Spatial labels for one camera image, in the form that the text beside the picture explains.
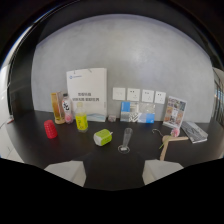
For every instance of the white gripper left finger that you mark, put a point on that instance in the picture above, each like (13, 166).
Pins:
(68, 170)

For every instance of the grey striped booklet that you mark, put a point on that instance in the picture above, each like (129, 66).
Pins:
(194, 131)

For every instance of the white paper shopping bag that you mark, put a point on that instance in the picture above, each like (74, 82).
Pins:
(88, 93)

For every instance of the white wall switch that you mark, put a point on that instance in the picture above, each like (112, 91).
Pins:
(119, 93)

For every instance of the clear packet with blue corner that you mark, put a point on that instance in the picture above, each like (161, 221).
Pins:
(147, 113)

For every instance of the pink artificial flower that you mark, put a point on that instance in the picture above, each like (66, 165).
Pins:
(175, 132)

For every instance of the small grey stone block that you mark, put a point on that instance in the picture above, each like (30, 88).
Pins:
(112, 118)

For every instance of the wooden clothes hanger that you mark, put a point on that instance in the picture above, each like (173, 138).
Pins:
(166, 143)

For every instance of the clear tall plastic glass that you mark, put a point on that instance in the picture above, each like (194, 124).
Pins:
(126, 140)

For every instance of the clear bottle with pink label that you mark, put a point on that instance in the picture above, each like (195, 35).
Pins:
(67, 109)

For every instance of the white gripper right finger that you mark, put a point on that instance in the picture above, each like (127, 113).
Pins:
(159, 168)

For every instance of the green and white box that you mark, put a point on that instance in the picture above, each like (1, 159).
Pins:
(102, 137)

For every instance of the standing sign with food icons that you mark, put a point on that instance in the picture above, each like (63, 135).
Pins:
(174, 112)

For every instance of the orange tall drink box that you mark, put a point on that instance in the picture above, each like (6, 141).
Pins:
(57, 107)

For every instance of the red ribbed plastic cup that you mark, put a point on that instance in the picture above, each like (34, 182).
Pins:
(50, 129)

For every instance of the white wall socket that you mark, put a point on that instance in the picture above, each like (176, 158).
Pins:
(133, 94)
(160, 97)
(147, 96)

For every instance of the yellow drink bottle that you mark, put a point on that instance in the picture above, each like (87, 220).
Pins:
(81, 119)

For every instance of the blue and white brochure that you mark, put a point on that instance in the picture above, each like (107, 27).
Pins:
(129, 112)

